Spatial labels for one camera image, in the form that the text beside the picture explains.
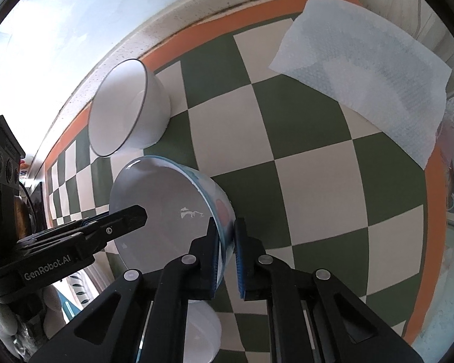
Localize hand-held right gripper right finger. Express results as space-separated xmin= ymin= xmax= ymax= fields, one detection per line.
xmin=232 ymin=218 xmax=426 ymax=363

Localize white plate black stripes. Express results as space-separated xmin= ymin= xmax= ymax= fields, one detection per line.
xmin=66 ymin=267 xmax=103 ymax=305

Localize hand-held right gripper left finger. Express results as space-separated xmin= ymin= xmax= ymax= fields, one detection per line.
xmin=28 ymin=217 xmax=224 ymax=363

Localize white paper towel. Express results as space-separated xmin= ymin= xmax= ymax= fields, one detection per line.
xmin=268 ymin=0 xmax=452 ymax=171

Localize green white checkered tablecloth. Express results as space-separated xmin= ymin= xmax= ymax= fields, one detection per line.
xmin=43 ymin=0 xmax=437 ymax=363

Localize white bowl blue floral print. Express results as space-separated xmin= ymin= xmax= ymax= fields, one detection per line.
xmin=109 ymin=156 xmax=236 ymax=292

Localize person's left hand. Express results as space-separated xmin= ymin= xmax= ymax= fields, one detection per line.
xmin=0 ymin=285 xmax=67 ymax=360

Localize white bowl thin dark rim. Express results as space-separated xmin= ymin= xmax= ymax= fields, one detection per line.
xmin=88 ymin=59 xmax=172 ymax=157

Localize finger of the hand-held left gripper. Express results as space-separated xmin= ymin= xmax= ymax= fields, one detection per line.
xmin=72 ymin=204 xmax=149 ymax=261
xmin=17 ymin=214 xmax=112 ymax=250

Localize white bowl red floral print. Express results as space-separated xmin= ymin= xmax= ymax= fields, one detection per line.
xmin=136 ymin=299 xmax=222 ymax=363

